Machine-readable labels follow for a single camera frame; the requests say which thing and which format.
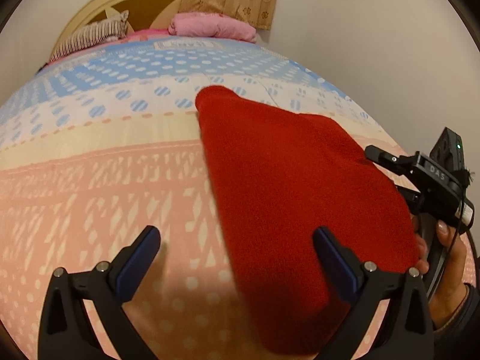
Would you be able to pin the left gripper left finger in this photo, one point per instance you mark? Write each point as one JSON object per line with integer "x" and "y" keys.
{"x": 65, "y": 329}

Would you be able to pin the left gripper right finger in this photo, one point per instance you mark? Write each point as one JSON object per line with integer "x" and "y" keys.
{"x": 406, "y": 331}

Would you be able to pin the red knitted sweater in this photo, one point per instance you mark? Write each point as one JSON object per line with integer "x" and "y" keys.
{"x": 277, "y": 176}

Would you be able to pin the dark jacket sleeve forearm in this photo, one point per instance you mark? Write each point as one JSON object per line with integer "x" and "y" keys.
{"x": 459, "y": 337}

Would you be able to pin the person's right hand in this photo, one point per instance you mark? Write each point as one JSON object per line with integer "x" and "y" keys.
{"x": 451, "y": 291}

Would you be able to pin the polka dot bed sheet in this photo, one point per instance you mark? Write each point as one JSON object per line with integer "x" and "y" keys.
{"x": 106, "y": 142}

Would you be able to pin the pink folded blanket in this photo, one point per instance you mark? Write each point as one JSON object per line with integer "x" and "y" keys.
{"x": 203, "y": 25}

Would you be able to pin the striped pillow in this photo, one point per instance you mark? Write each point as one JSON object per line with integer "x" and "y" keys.
{"x": 92, "y": 35}

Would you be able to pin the cream wooden headboard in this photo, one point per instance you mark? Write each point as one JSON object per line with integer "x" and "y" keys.
{"x": 142, "y": 14}

